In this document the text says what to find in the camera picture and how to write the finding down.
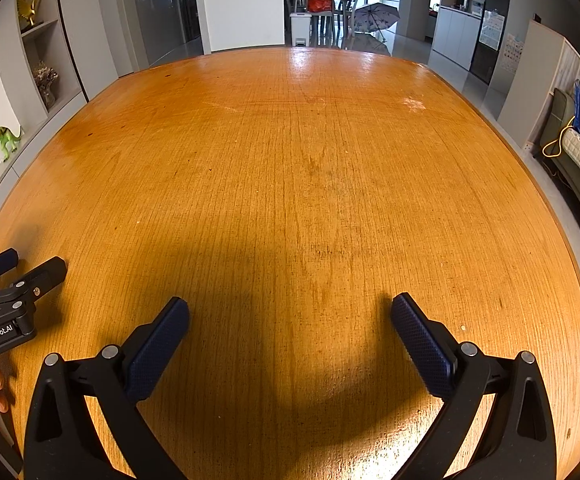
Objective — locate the white wall shelf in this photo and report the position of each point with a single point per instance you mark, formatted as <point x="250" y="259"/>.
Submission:
<point x="69" y="75"/>

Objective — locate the gold eagle statue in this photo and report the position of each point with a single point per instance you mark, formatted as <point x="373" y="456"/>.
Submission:
<point x="29" y="7"/>

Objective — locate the white cabinet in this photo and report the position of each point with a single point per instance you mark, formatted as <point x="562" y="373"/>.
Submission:
<point x="455" y="35"/>

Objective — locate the white trash bin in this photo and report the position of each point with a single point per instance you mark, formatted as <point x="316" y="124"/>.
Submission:
<point x="300" y="30"/>

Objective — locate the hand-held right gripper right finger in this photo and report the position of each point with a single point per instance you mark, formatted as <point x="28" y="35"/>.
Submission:
<point x="422" y="345"/>

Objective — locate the red bag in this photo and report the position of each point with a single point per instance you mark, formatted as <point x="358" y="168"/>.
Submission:
<point x="320" y="5"/>

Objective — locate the dried flowers in vase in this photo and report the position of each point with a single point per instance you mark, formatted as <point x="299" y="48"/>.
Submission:
<point x="45" y="80"/>

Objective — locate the wall calendar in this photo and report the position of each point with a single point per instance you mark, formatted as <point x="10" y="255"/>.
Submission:
<point x="492" y="30"/>

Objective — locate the wall poster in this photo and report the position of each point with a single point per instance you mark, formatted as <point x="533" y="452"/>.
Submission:
<point x="513" y="52"/>

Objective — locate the glass door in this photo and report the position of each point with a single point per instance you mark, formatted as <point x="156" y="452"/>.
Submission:
<point x="164" y="10"/>

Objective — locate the white board panel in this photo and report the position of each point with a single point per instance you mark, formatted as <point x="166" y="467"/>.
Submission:
<point x="535" y="85"/>

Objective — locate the open patterned umbrella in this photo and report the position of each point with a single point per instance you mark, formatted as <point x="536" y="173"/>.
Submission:
<point x="375" y="17"/>

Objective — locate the green dinosaur toy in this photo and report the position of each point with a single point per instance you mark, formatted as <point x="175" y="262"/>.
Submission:
<point x="2" y="135"/>

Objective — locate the green sofa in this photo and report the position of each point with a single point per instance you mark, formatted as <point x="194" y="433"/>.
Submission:
<point x="560" y="110"/>

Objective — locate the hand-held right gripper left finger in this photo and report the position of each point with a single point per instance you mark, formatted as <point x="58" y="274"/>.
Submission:
<point x="157" y="350"/>

